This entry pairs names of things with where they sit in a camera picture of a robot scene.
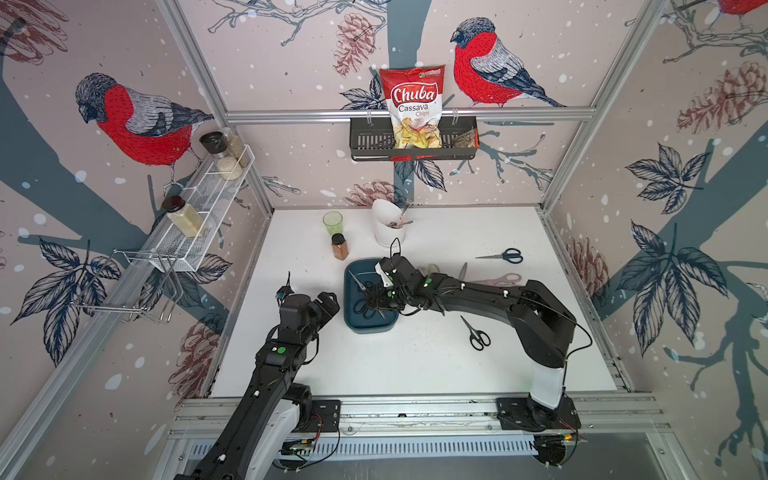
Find small black scissors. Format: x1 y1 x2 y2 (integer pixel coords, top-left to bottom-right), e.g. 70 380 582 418
352 289 378 320

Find teal storage box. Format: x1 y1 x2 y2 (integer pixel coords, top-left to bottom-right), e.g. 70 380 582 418
343 258 399 334

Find cream handled scissors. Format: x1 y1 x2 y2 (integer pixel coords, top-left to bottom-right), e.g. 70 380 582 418
418 263 440 277

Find black scissors with steel blades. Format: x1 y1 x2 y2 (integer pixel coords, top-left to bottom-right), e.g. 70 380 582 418
457 262 468 282

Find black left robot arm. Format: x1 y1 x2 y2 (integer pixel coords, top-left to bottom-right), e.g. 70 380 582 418
175 286 340 479

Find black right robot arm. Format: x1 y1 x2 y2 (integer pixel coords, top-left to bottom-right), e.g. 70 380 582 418
371 253 580 432

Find fork in holder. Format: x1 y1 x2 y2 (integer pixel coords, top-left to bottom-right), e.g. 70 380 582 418
386 205 410 229

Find white utensil holder cup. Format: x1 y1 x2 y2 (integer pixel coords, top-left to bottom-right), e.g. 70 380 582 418
371 199 406 248

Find orange spice jar black lid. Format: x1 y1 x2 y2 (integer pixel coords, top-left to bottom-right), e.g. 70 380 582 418
331 233 349 261

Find green glass cup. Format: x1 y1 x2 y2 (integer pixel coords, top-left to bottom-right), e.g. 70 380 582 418
322 211 344 237

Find pale spice jar lying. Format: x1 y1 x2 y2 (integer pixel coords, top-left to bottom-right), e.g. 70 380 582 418
162 195 205 238

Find glass jar behind on shelf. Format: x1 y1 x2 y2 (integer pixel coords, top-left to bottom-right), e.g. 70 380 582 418
221 127 249 167

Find red Chuba chips bag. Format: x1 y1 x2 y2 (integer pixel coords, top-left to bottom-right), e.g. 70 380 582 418
379 65 445 149

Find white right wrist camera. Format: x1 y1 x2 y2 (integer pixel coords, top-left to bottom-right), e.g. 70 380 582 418
375 264 394 288

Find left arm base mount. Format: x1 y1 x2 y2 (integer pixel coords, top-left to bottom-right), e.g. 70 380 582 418
284 383 341 433

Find pink handled scissors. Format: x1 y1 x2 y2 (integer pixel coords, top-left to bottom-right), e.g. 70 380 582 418
473 272 522 287

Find blue handled scissors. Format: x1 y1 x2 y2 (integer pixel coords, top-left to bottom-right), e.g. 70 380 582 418
478 247 524 264

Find black wall basket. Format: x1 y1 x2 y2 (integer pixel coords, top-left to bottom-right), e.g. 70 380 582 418
349 117 479 161

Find white wire wall shelf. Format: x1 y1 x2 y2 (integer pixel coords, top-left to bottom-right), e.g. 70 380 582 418
149 145 255 272

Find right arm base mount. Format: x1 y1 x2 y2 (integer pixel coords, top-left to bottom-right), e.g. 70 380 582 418
495 394 582 433

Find metal wire rack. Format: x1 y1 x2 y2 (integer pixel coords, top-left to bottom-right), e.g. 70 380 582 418
69 249 184 325

